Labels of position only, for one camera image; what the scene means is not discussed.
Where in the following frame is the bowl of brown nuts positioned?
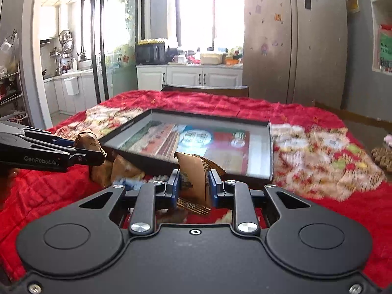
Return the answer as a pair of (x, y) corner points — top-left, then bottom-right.
(371, 147), (392, 173)

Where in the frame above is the white kitchen cabinet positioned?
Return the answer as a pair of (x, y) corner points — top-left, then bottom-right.
(136, 64), (243, 91)

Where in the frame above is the silver double-door refrigerator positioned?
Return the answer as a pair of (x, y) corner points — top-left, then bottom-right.
(243, 0), (347, 108)

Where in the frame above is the brown triangular snack packet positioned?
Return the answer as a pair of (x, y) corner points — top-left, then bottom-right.
(74, 131), (107, 158)
(174, 151), (225, 216)
(89, 155), (146, 188)

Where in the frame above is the green card on shelf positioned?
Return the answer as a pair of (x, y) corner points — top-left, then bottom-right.
(379, 30), (392, 72)

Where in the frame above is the black shallow box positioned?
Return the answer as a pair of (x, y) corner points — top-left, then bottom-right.
(100, 109), (273, 185)

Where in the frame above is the white wall shelf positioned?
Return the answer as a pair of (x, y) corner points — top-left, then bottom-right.
(370, 0), (391, 76)

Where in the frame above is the black microwave oven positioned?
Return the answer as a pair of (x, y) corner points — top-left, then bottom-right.
(135, 43), (167, 65)

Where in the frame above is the red patterned quilt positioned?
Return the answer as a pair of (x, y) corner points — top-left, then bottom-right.
(1, 90), (391, 287)

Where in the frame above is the light blue scrunchie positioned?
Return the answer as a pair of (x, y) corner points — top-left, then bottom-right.
(122, 178), (147, 191)

